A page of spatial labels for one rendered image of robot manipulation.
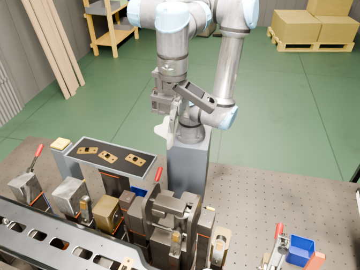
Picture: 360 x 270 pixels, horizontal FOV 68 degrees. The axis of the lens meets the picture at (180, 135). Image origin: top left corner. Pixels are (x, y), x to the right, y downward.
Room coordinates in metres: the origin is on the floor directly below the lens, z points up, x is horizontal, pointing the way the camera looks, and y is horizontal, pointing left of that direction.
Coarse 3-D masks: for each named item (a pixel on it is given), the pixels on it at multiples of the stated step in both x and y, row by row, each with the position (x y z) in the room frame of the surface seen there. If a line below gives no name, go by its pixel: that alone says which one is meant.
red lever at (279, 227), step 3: (279, 222) 0.51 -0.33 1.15; (279, 225) 0.50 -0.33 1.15; (282, 225) 0.50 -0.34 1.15; (276, 228) 0.49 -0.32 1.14; (279, 228) 0.49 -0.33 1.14; (282, 228) 0.49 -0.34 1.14; (276, 231) 0.48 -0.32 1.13; (279, 231) 0.48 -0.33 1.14; (282, 231) 0.48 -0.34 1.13; (276, 234) 0.47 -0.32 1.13; (270, 267) 0.39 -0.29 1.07; (273, 267) 0.39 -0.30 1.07
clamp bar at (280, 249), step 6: (282, 234) 0.43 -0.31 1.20; (276, 240) 0.41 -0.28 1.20; (282, 240) 0.41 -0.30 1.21; (288, 240) 0.41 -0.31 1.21; (276, 246) 0.40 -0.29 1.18; (282, 246) 0.38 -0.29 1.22; (288, 246) 0.39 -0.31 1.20; (276, 252) 0.40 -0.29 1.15; (282, 252) 0.37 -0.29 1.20; (270, 258) 0.40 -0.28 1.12; (276, 258) 0.40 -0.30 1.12; (282, 258) 0.39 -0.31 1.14; (270, 264) 0.39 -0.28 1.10; (276, 264) 0.39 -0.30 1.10
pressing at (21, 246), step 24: (24, 216) 0.63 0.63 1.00; (48, 216) 0.63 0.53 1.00; (0, 240) 0.53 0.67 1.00; (24, 240) 0.53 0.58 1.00; (48, 240) 0.53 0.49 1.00; (72, 240) 0.53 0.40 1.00; (96, 240) 0.53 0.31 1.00; (120, 240) 0.52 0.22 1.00; (48, 264) 0.44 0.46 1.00; (72, 264) 0.44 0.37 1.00; (96, 264) 0.44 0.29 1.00; (144, 264) 0.44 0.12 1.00
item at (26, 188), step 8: (16, 176) 0.79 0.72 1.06; (24, 176) 0.79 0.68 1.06; (32, 176) 0.79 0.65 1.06; (8, 184) 0.75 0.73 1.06; (16, 184) 0.75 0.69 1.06; (24, 184) 0.75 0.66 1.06; (32, 184) 0.78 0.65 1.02; (16, 192) 0.74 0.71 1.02; (24, 192) 0.73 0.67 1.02; (32, 192) 0.76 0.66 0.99; (40, 192) 0.79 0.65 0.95; (24, 200) 0.73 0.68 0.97; (32, 200) 0.74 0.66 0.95; (40, 200) 0.78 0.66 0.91; (40, 208) 0.76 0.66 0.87; (48, 208) 0.79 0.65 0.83
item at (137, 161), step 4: (128, 156) 0.81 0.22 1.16; (132, 156) 0.81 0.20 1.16; (136, 156) 0.81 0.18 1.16; (128, 160) 0.79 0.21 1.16; (132, 160) 0.79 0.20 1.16; (136, 160) 0.78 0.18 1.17; (140, 160) 0.79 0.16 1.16; (144, 160) 0.79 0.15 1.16; (136, 164) 0.76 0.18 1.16; (140, 164) 0.76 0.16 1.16
